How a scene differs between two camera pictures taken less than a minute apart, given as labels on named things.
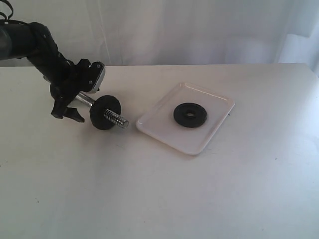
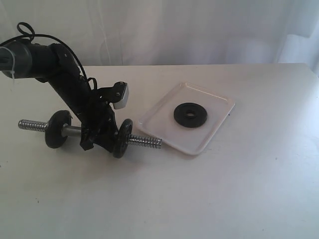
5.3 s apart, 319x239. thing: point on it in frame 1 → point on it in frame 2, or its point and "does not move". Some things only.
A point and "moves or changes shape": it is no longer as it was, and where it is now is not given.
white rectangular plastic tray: x=159 y=120 does not move
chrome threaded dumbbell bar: x=109 y=115 moves or changes shape
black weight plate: x=190 y=115 does not move
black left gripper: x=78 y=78 → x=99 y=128
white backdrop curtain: x=120 y=33 does not move
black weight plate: x=98 y=118 moves or changes shape
